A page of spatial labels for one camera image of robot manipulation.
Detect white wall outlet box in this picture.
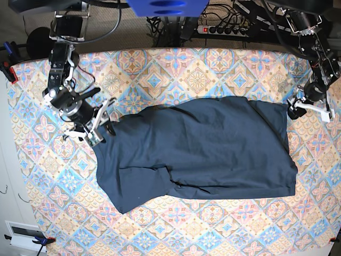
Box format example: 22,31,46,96
5,220,44,252

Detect blue orange clamp bottom left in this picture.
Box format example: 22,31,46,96
4,235,56,255

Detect blue orange clamp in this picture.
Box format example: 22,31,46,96
4,235,56,255
1,41,20,84

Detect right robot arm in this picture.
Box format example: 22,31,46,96
42,1,116,147

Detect patterned colourful tablecloth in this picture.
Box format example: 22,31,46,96
6,49,340,255

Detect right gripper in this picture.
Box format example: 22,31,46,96
60,97,117,141

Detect white power strip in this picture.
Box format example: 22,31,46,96
197,25,246,36

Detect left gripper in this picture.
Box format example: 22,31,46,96
287,82,330,119

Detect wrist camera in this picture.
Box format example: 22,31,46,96
321,109,335,123
85,129,103,147

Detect orange clamp bottom right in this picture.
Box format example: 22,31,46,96
329,237,340,243

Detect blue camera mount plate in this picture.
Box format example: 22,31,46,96
127,0,209,18

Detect blue orange clamp top left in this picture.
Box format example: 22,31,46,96
1,41,20,84

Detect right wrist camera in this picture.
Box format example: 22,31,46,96
85,129,103,147

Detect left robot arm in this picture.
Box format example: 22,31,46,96
281,8,340,122

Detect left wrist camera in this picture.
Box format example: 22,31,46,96
321,109,335,123

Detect dark navy t-shirt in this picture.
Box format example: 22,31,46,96
93,97,298,213

